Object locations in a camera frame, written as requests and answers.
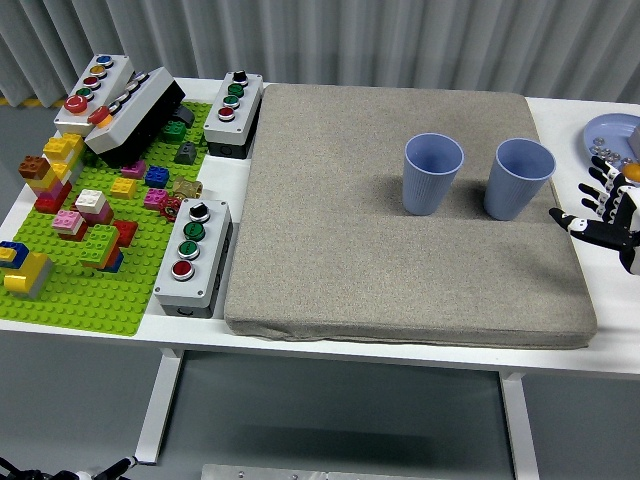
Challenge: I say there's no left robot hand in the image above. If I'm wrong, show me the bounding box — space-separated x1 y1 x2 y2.
47 455 137 480

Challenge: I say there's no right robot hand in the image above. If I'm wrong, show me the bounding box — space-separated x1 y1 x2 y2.
548 154 640 276

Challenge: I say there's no blue ribbed cup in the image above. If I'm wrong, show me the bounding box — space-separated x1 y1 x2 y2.
482 137 558 222
402 132 465 217

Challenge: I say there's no white table leg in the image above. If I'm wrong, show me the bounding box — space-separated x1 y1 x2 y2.
133 348 184 464
498 372 541 480

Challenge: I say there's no blue plate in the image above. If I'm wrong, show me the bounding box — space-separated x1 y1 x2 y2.
583 113 640 174

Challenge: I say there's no green toy brick baseplate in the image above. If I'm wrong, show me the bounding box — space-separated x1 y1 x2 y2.
0 101 213 338

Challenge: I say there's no large yellow toy brick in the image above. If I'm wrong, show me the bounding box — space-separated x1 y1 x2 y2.
2 251 51 294

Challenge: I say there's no green toy brick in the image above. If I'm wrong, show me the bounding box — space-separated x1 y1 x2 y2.
160 120 188 142
79 224 121 266

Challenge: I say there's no red toy brick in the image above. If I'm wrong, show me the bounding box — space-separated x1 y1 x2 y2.
33 192 72 215
57 224 90 243
112 220 139 247

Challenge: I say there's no four-button grey control box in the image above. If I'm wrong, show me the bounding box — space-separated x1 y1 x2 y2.
203 70 265 160
153 198 234 320

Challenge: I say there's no pink toy brick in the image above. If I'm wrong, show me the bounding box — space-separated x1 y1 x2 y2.
30 180 74 200
51 209 85 233

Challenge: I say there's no grey-brown mat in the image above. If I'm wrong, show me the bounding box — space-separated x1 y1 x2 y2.
223 82 599 350

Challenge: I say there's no white toy brick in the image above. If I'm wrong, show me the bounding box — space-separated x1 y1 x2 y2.
74 189 109 211

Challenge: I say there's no light orange toy brick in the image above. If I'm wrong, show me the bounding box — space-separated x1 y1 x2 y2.
25 168 60 195

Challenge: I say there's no brown toy brick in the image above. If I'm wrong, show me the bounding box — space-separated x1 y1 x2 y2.
18 155 51 180

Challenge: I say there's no grey pleated curtain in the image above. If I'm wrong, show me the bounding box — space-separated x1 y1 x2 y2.
0 0 640 109

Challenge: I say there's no tilted grey control box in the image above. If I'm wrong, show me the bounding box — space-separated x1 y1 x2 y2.
83 66 187 169

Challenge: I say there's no five-button grey control box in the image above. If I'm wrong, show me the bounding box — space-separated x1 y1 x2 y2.
53 53 136 137

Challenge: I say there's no brass valve with red handle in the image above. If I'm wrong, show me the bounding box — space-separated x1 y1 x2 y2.
160 176 204 220

